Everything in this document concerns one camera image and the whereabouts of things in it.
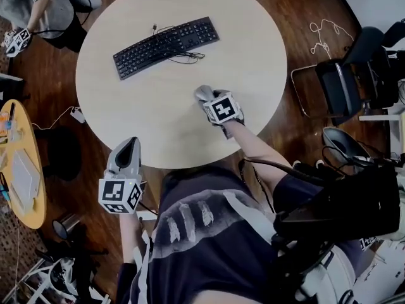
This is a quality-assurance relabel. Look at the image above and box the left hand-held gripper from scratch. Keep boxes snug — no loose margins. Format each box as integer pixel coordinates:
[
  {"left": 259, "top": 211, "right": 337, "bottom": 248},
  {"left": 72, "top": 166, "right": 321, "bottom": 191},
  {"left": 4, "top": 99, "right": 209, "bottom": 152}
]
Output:
[{"left": 98, "top": 136, "right": 147, "bottom": 215}]

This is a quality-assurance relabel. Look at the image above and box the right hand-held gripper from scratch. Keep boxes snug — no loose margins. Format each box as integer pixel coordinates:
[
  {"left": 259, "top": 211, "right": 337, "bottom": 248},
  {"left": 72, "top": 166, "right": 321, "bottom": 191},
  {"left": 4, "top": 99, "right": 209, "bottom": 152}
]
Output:
[{"left": 194, "top": 85, "right": 246, "bottom": 139}]

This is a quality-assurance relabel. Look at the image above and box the black keyboard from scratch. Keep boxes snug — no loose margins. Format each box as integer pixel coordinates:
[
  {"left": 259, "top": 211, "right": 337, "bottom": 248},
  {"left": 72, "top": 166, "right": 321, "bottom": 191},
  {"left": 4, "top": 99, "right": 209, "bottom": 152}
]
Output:
[{"left": 112, "top": 16, "right": 220, "bottom": 81}]

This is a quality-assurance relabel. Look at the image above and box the person's right forearm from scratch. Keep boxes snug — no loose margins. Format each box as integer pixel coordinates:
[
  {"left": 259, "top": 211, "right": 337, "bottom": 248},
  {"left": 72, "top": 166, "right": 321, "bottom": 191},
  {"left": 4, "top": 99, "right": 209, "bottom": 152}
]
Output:
[{"left": 232, "top": 122, "right": 292, "bottom": 191}]

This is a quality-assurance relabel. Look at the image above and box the another person's forearm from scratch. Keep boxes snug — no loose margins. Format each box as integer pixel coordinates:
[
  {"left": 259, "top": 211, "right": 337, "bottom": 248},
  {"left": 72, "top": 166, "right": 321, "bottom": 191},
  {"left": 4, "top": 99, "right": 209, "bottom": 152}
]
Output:
[{"left": 27, "top": 0, "right": 59, "bottom": 31}]

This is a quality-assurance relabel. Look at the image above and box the person's left forearm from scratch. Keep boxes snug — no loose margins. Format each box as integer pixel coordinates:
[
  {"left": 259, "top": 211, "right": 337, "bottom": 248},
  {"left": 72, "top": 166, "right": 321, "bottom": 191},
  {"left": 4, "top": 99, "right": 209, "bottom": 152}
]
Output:
[{"left": 118, "top": 213, "right": 150, "bottom": 265}]

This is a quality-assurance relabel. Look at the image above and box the steel cup with black lid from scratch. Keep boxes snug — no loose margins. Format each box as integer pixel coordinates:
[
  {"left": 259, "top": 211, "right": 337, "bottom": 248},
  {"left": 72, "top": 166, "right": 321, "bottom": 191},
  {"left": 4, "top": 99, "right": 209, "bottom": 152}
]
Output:
[{"left": 51, "top": 213, "right": 82, "bottom": 241}]

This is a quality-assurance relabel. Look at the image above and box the black round stool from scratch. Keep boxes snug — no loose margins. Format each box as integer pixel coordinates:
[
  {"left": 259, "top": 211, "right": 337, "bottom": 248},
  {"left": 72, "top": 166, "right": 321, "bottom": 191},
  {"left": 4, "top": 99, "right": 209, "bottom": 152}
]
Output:
[{"left": 33, "top": 127, "right": 83, "bottom": 182}]

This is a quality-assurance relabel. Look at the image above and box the silver laptop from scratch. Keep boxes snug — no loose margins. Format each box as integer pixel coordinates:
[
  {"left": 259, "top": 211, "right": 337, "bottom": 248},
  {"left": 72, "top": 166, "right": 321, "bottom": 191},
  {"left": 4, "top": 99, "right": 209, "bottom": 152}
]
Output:
[{"left": 8, "top": 149, "right": 42, "bottom": 215}]

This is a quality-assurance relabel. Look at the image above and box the yellow round side table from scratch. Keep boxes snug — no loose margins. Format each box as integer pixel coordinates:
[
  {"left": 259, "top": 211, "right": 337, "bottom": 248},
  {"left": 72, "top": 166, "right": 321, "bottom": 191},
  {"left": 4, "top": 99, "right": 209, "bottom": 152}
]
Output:
[{"left": 0, "top": 99, "right": 47, "bottom": 231}]

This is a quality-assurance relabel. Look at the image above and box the person's dark printed shirt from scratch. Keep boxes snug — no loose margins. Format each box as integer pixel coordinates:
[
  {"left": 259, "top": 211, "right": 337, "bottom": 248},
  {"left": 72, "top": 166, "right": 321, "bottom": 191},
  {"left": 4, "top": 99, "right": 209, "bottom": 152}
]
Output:
[{"left": 116, "top": 165, "right": 360, "bottom": 304}]

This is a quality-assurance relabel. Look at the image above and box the black office chair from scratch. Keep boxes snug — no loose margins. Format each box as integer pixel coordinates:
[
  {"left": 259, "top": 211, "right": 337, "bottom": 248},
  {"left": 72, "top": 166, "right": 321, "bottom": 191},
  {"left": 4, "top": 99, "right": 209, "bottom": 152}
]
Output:
[{"left": 315, "top": 26, "right": 400, "bottom": 127}]

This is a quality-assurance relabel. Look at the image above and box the grey shell seat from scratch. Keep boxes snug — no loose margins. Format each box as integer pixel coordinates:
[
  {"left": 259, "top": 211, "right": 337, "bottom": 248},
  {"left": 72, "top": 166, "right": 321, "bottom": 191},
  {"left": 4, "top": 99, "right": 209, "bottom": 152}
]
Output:
[{"left": 321, "top": 127, "right": 371, "bottom": 168}]

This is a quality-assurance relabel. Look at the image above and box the orange packet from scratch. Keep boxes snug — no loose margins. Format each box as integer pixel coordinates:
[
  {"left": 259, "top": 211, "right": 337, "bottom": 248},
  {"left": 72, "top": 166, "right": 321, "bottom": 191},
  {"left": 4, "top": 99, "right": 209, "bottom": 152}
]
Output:
[{"left": 0, "top": 111, "right": 10, "bottom": 137}]

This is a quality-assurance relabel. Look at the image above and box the black bag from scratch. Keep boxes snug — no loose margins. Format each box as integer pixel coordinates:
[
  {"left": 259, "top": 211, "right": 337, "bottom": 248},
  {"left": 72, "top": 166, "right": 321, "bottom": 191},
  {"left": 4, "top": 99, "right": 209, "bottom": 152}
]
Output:
[{"left": 273, "top": 161, "right": 403, "bottom": 245}]

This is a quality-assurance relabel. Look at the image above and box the metal chair frame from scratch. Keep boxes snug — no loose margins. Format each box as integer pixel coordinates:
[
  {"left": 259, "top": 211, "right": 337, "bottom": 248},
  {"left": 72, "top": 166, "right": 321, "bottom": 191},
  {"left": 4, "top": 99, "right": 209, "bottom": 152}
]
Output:
[{"left": 290, "top": 63, "right": 320, "bottom": 118}]

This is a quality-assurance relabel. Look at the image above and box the white power adapter with cable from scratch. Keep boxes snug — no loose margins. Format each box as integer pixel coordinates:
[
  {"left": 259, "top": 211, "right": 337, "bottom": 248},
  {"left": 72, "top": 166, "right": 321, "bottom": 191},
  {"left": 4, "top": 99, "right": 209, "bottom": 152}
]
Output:
[{"left": 31, "top": 106, "right": 87, "bottom": 131}]

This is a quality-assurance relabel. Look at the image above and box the black keyboard cable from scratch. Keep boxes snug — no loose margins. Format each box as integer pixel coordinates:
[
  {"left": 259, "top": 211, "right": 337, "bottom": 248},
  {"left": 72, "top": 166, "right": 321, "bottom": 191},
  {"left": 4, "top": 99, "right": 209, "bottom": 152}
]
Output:
[{"left": 151, "top": 23, "right": 206, "bottom": 65}]

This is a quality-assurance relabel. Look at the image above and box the white cord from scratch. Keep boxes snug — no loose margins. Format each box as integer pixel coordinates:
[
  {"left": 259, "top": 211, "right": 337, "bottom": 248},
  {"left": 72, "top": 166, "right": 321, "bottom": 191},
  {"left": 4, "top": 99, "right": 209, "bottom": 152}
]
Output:
[{"left": 309, "top": 18, "right": 355, "bottom": 60}]

